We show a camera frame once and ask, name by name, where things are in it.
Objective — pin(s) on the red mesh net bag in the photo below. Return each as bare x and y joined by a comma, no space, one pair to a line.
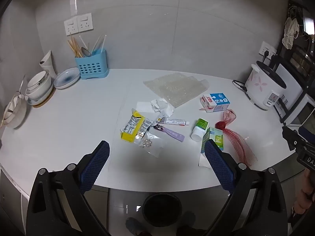
221,125

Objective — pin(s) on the hanging beige cloth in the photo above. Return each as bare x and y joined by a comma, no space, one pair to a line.
290,33

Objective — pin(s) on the small white bowl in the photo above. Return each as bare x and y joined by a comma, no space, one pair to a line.
38,80

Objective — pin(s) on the white flowered rice cooker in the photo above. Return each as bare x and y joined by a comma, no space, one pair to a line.
263,86

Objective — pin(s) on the green medicine box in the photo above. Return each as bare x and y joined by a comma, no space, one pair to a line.
216,137

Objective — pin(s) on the round wooden coaster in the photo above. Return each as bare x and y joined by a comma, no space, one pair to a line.
48,100

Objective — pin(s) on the bundle of wooden chopsticks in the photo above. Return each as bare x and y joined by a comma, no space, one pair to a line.
75,48

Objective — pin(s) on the white microwave oven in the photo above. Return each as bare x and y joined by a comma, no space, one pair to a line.
290,86

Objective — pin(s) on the person's right hand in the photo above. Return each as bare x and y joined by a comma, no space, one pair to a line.
304,199

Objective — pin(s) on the white bottle green label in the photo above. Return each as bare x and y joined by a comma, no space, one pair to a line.
198,129

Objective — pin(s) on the blue rimmed saucer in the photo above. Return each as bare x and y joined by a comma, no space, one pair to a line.
34,101

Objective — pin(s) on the white tissue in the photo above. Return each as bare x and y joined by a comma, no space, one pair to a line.
162,107

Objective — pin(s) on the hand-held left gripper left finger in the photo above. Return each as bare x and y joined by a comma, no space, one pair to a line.
94,167

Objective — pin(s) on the purple sachet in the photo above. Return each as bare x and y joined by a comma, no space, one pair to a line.
172,134

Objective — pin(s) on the white tapered vase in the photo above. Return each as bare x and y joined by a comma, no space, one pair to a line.
47,64

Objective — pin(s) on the white wall socket with plug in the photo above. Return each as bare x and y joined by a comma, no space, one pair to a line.
268,49

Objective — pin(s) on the black metal rack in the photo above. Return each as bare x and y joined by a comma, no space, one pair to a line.
299,54

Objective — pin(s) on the clear bag with beads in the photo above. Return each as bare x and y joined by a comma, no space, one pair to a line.
152,145

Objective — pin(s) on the grey cabinet door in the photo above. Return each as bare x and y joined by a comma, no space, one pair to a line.
9,201

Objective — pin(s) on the blue patterned plate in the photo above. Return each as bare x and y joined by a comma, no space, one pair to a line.
66,78

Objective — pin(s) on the blue white milk carton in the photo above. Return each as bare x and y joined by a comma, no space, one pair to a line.
217,102

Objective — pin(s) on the clear bubble wrap sheet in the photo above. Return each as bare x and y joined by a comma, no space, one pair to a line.
174,88

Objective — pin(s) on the white ointment tube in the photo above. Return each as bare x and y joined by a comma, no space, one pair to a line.
176,121

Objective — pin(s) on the yellow snack packet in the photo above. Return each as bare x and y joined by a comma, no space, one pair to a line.
134,125

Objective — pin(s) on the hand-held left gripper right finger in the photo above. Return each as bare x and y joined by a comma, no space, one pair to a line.
219,167

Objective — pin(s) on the black trash bin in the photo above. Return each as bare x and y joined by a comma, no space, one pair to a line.
162,209

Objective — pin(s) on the blue plastic utensil holder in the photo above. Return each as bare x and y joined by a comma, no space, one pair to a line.
92,66

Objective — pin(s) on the metal spoon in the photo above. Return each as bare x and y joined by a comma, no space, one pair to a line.
86,52

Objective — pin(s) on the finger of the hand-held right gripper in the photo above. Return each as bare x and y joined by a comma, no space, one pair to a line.
291,137

